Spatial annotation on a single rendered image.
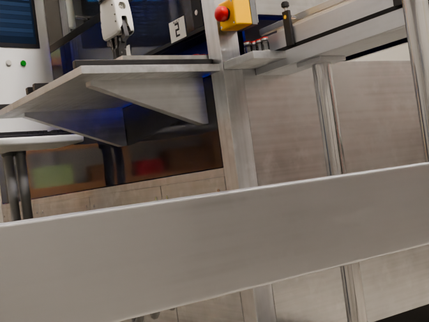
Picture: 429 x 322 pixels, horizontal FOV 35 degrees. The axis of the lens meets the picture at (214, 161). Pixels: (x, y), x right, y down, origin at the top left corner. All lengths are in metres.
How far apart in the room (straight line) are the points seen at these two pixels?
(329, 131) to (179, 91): 0.42
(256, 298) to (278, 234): 1.00
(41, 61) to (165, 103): 1.00
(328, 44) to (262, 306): 0.70
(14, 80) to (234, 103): 1.09
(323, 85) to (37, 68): 1.32
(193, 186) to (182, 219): 1.23
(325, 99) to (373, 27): 0.26
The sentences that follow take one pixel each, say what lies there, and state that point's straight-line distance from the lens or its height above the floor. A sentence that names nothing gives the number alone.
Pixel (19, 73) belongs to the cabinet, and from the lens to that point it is 2.70.
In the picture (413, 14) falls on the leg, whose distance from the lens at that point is 1.17.
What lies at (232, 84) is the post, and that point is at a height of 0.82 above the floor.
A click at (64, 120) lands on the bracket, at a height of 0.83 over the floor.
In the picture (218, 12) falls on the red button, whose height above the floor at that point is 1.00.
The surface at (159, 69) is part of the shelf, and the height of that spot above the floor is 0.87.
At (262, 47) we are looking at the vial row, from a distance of 1.83.
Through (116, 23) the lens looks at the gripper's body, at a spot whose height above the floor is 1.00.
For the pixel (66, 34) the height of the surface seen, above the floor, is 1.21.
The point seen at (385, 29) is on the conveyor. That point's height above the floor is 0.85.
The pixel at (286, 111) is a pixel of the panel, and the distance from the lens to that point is 1.96.
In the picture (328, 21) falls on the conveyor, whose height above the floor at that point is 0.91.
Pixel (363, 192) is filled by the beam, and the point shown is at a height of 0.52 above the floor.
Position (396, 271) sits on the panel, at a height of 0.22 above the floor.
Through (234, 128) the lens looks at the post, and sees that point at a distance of 1.83.
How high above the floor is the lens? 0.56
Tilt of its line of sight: 2 degrees up
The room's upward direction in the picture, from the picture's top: 8 degrees counter-clockwise
